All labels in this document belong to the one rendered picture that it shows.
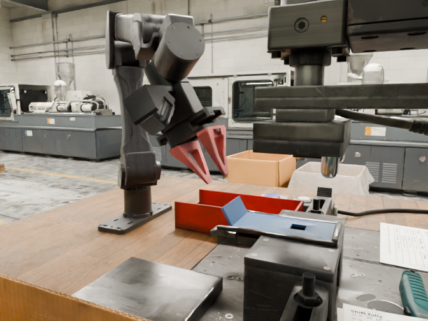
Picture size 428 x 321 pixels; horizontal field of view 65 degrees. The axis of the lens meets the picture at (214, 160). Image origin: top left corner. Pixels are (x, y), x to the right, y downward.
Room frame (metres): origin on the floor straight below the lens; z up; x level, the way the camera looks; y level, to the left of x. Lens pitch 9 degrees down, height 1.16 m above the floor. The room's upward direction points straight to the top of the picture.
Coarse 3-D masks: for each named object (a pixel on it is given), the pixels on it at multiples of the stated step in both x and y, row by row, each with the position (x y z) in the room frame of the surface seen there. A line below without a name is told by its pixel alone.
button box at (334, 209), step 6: (294, 198) 0.81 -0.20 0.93; (306, 204) 0.76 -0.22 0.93; (336, 210) 0.75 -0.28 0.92; (372, 210) 0.78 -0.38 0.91; (378, 210) 0.79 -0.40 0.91; (384, 210) 0.79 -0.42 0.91; (390, 210) 0.79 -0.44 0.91; (396, 210) 0.79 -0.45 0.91; (402, 210) 0.79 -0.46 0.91; (408, 210) 0.79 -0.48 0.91; (414, 210) 0.79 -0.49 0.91; (420, 210) 0.79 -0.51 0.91; (426, 210) 0.78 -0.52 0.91; (354, 216) 0.75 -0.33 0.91
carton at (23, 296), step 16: (0, 288) 0.35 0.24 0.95; (16, 288) 0.34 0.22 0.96; (32, 288) 0.33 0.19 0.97; (0, 304) 0.35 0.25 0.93; (16, 304) 0.34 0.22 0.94; (32, 304) 0.33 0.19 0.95; (48, 304) 0.32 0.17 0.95; (64, 304) 0.31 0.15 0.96; (80, 304) 0.30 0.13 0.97; (96, 304) 0.30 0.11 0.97; (0, 320) 0.35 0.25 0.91; (16, 320) 0.34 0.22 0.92; (32, 320) 0.33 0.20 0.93; (48, 320) 0.32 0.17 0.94; (64, 320) 0.31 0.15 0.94; (80, 320) 0.30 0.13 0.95; (96, 320) 0.29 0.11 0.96; (112, 320) 0.28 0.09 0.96; (128, 320) 0.28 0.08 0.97; (144, 320) 0.27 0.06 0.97
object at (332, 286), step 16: (256, 272) 0.36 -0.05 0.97; (272, 272) 0.35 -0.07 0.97; (336, 272) 0.37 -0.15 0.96; (256, 288) 0.36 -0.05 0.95; (272, 288) 0.35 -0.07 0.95; (288, 288) 0.35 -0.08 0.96; (256, 304) 0.36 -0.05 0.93; (272, 304) 0.35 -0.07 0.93; (256, 320) 0.36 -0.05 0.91; (272, 320) 0.35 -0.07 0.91
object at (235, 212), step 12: (228, 204) 0.48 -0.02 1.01; (240, 204) 0.51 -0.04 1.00; (228, 216) 0.46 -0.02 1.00; (240, 216) 0.49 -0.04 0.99; (252, 216) 0.50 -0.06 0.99; (264, 216) 0.50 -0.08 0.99; (276, 216) 0.50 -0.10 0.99; (252, 228) 0.45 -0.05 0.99; (264, 228) 0.45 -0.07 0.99; (276, 228) 0.45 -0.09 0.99; (288, 228) 0.45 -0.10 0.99; (312, 228) 0.45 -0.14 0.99; (324, 228) 0.45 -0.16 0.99
